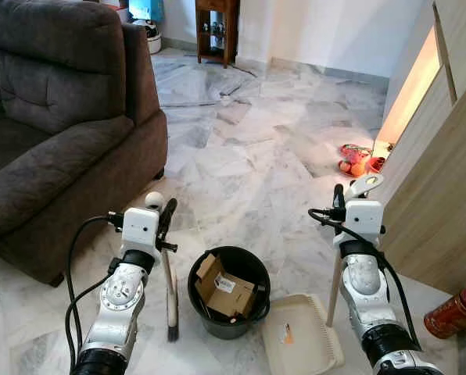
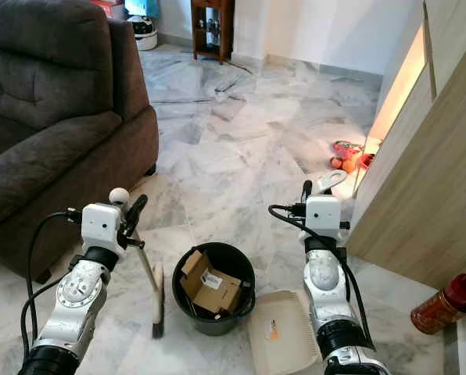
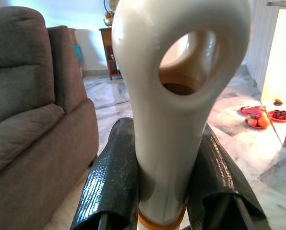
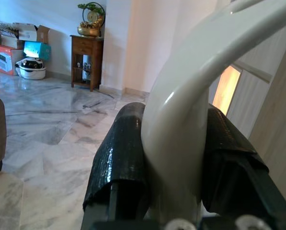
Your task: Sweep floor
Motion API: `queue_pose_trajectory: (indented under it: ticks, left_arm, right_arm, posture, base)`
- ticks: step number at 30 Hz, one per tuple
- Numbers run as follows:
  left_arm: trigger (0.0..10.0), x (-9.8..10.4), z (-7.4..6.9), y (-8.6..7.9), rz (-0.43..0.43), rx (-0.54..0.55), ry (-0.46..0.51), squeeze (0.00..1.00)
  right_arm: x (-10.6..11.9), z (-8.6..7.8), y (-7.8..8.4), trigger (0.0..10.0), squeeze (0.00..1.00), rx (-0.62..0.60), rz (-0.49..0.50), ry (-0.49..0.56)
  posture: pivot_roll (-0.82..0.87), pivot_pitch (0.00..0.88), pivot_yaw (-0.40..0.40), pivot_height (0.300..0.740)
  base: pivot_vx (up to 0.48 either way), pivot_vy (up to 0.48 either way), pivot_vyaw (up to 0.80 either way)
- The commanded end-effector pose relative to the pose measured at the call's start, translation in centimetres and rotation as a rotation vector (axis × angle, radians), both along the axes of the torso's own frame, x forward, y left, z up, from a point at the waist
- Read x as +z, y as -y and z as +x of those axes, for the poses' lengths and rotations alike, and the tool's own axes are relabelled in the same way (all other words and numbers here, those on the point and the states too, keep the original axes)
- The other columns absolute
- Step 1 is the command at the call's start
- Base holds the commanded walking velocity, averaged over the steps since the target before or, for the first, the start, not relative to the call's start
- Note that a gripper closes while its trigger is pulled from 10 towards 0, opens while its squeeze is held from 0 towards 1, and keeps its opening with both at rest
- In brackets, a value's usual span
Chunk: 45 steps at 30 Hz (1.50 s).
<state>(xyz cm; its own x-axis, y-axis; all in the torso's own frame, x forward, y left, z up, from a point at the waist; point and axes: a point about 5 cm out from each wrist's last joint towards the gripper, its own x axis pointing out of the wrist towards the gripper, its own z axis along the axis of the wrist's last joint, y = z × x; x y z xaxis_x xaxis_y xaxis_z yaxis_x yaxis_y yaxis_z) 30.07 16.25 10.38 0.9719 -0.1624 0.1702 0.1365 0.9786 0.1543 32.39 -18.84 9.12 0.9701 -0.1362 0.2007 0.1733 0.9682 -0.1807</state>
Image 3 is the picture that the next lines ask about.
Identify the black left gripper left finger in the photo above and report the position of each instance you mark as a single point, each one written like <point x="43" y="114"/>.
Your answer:
<point x="114" y="182"/>

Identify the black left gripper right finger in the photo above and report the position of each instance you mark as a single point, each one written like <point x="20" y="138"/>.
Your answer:
<point x="217" y="182"/>

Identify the red plate with fruit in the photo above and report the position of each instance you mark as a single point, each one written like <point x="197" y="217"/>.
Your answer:
<point x="258" y="121"/>

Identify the red tray with cups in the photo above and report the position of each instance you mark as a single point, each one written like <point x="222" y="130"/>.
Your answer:
<point x="279" y="116"/>

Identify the brown fabric sofa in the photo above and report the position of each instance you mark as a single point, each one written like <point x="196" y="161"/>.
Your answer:
<point x="25" y="119"/>

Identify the brown wooden cabinet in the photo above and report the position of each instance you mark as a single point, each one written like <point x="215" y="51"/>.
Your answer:
<point x="107" y="38"/>

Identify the brass vase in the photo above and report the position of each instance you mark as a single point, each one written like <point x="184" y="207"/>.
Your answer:
<point x="108" y="20"/>

